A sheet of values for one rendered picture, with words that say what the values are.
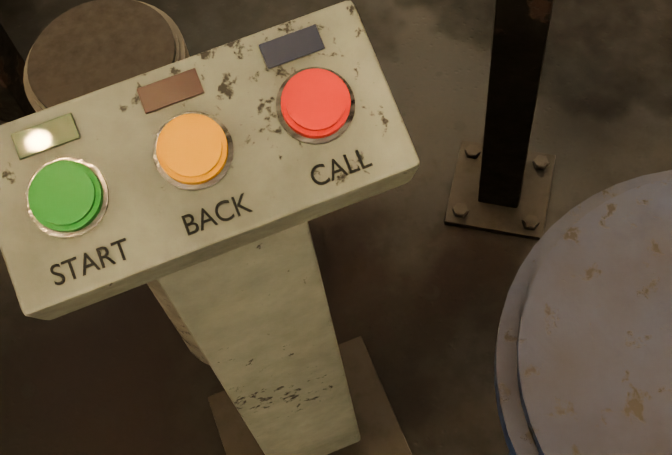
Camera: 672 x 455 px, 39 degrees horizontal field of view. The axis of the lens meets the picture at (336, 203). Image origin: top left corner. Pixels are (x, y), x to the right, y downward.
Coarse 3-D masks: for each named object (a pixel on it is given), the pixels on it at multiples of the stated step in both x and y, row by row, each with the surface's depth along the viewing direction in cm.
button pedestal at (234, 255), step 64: (192, 64) 55; (256, 64) 56; (320, 64) 56; (0, 128) 54; (128, 128) 55; (256, 128) 55; (384, 128) 55; (0, 192) 54; (128, 192) 54; (192, 192) 54; (256, 192) 54; (320, 192) 54; (64, 256) 53; (128, 256) 53; (192, 256) 55; (256, 256) 60; (192, 320) 64; (256, 320) 68; (320, 320) 73; (256, 384) 79; (320, 384) 85; (256, 448) 106; (320, 448) 102; (384, 448) 105
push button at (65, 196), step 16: (64, 160) 53; (48, 176) 53; (64, 176) 53; (80, 176) 53; (96, 176) 54; (32, 192) 53; (48, 192) 53; (64, 192) 53; (80, 192) 53; (96, 192) 53; (32, 208) 53; (48, 208) 53; (64, 208) 53; (80, 208) 53; (96, 208) 53; (48, 224) 53; (64, 224) 52; (80, 224) 53
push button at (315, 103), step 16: (304, 80) 54; (320, 80) 54; (336, 80) 55; (288, 96) 54; (304, 96) 54; (320, 96) 54; (336, 96) 54; (288, 112) 54; (304, 112) 54; (320, 112) 54; (336, 112) 54; (304, 128) 54; (320, 128) 54; (336, 128) 54
